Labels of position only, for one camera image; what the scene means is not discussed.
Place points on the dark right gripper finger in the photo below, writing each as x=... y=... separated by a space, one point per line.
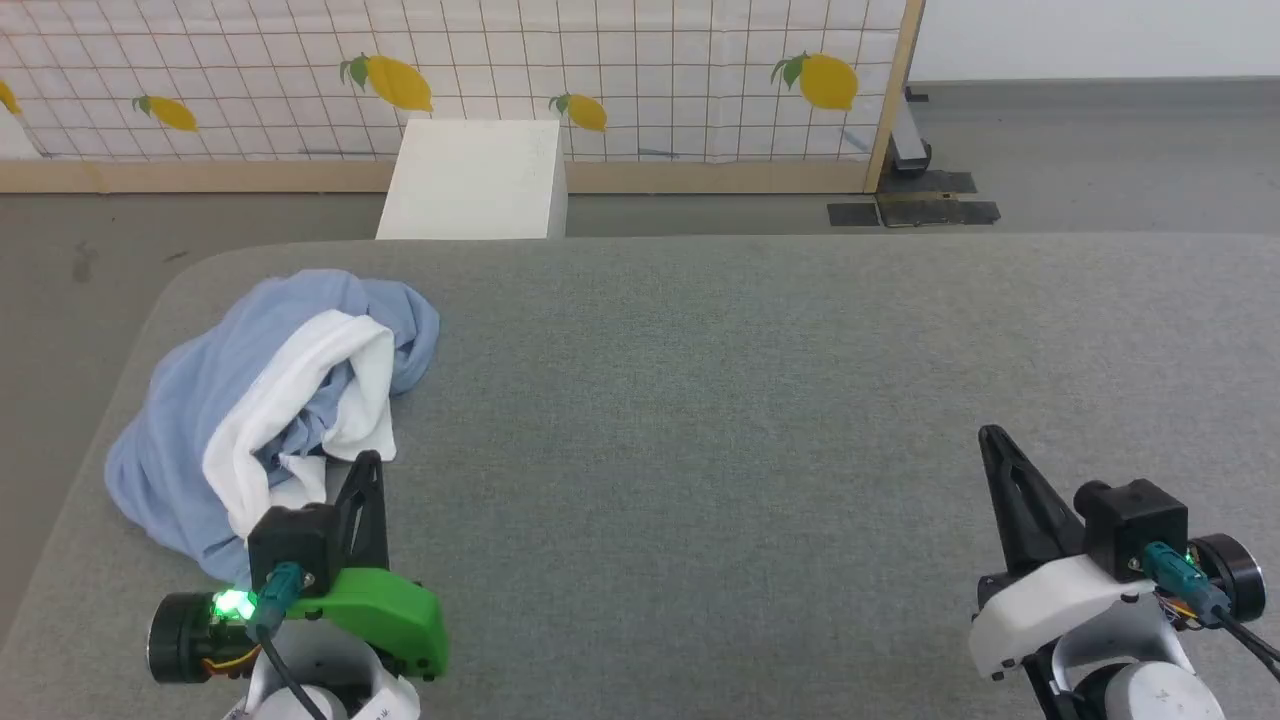
x=1030 y=520

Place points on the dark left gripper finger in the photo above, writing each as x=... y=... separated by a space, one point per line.
x=378 y=500

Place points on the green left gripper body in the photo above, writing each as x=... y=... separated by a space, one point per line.
x=390 y=610

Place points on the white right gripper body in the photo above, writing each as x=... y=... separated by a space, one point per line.
x=1050 y=605

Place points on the blue and white shirt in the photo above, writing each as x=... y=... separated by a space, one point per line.
x=190 y=400

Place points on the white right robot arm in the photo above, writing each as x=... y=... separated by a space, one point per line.
x=1150 y=700

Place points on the long black floor tape patch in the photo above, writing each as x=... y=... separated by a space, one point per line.
x=940 y=212

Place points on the grey fabric sofa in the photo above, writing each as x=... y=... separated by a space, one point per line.
x=700 y=450

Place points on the white box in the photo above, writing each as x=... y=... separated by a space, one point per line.
x=470 y=180

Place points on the small black floor tape patch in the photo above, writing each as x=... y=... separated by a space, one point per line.
x=853 y=214

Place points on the metal partition foot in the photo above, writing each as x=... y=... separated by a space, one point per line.
x=908 y=145

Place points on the lemon print grid cloth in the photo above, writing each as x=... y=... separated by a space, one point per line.
x=650 y=60

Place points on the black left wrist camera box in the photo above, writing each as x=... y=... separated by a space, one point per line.
x=290 y=540

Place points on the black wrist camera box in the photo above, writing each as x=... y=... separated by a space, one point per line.
x=290 y=540
x=1140 y=520

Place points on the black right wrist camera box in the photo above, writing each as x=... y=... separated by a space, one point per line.
x=1140 y=520

